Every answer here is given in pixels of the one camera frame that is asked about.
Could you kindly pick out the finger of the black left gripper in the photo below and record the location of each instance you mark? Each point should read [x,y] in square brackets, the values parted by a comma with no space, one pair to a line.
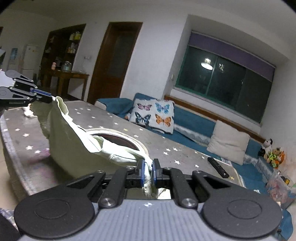
[21,82]
[14,95]

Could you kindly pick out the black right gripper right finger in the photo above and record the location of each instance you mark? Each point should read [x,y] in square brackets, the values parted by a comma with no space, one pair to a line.
[174,180]

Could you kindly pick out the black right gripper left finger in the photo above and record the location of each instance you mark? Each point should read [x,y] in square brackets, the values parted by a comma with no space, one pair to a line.
[124,178]

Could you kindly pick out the pale green garment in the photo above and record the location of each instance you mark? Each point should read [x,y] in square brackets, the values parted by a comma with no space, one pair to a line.
[87,143]

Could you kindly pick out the water dispenser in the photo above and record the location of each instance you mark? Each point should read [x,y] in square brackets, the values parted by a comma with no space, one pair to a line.
[13,63]

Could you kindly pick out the white refrigerator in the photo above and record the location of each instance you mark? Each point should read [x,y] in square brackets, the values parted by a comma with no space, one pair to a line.
[29,60]

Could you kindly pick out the dark wooden side table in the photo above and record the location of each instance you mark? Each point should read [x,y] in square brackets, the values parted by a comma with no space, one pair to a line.
[63,80]

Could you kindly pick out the round induction cooktop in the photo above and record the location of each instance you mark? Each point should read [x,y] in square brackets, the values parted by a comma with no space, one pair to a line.
[118,138]

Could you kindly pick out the black remote control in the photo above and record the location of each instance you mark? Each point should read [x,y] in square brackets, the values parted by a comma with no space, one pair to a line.
[218,167]

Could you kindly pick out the grey star-pattern tablecloth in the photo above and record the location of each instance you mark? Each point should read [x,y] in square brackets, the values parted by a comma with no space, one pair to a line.
[48,149]

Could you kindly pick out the blue sofa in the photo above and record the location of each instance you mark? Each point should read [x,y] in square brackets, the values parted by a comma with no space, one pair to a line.
[194,131]

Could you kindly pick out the butterfly print pillow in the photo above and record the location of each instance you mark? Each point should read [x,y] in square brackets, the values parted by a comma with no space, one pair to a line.
[154,113]

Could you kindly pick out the beige plain pillow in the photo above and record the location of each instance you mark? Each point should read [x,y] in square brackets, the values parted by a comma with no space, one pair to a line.
[228,143]

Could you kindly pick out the dark wooden door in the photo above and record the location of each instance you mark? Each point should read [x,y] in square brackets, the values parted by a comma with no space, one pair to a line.
[113,60]

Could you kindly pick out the panda plush toy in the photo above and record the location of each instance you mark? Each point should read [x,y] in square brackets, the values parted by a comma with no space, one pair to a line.
[266,148]

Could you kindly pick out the orange yellow plush toy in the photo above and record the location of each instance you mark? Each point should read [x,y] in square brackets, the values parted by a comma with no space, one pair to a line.
[275,157]

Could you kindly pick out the clear plastic toy box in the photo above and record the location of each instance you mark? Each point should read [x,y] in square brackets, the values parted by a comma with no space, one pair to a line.
[279,190]

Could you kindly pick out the dark window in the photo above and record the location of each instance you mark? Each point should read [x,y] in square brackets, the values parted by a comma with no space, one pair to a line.
[226,75]

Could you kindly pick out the dark wall shelf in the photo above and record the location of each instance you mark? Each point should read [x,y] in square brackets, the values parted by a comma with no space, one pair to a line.
[61,46]

